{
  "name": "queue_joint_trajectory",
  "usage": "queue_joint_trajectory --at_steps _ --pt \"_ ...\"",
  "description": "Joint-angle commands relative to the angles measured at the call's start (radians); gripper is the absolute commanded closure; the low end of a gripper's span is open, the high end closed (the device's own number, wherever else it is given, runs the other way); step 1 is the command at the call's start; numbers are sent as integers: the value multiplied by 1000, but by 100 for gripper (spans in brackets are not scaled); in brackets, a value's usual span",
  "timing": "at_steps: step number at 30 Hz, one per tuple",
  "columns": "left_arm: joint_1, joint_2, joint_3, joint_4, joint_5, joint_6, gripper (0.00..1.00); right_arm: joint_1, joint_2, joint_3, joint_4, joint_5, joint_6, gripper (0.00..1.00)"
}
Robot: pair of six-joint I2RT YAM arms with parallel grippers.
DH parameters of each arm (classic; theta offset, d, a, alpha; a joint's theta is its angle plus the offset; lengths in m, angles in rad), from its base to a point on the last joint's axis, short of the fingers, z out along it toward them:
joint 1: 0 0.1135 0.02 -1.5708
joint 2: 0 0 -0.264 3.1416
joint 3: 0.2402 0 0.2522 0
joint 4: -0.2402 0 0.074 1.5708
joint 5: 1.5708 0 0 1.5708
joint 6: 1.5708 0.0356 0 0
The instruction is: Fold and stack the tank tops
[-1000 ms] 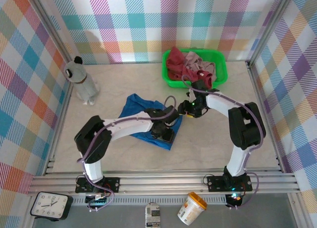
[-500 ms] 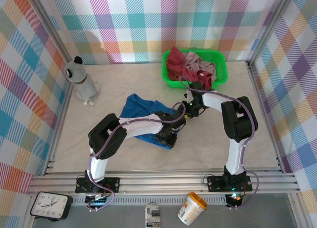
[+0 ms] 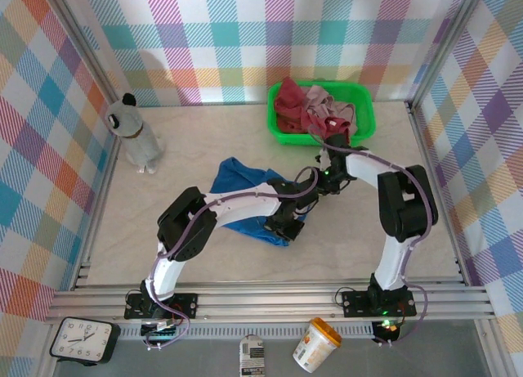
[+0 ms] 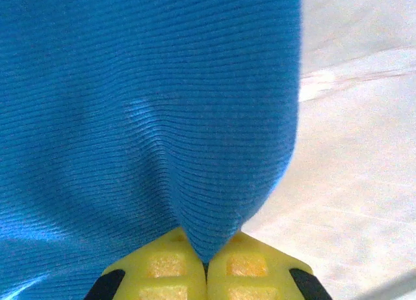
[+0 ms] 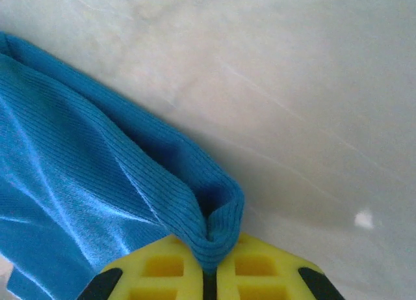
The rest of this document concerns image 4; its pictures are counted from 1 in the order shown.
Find blue tank top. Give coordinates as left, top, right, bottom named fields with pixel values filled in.
left=0, top=0, right=304, bottom=300

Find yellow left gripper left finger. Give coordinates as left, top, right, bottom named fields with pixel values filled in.
left=84, top=226, right=208, bottom=300

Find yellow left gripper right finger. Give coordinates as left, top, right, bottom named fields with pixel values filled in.
left=205, top=231, right=334, bottom=300

